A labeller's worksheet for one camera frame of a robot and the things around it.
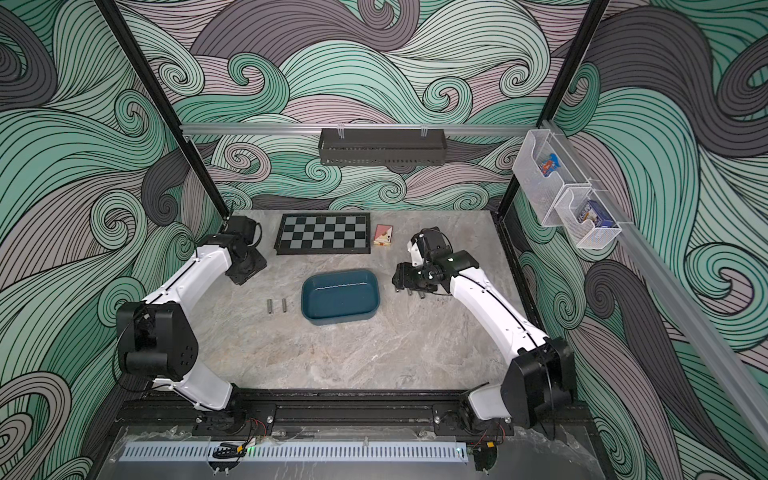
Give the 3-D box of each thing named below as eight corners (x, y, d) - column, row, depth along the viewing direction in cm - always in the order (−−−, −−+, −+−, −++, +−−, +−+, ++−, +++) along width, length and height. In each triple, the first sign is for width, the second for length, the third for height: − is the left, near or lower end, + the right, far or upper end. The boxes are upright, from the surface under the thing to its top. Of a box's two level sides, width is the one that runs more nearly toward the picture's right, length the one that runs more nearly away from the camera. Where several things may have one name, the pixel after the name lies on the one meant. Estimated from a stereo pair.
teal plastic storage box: (299, 323, 92) (296, 316, 88) (308, 277, 103) (305, 269, 99) (379, 323, 92) (379, 316, 88) (379, 277, 103) (379, 269, 99)
